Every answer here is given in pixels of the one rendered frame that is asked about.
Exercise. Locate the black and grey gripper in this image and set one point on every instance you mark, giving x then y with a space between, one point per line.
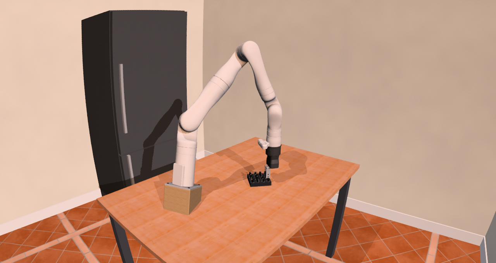
273 150

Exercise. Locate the black knob box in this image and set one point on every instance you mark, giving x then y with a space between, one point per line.
258 179

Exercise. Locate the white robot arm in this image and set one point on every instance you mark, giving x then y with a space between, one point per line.
190 120

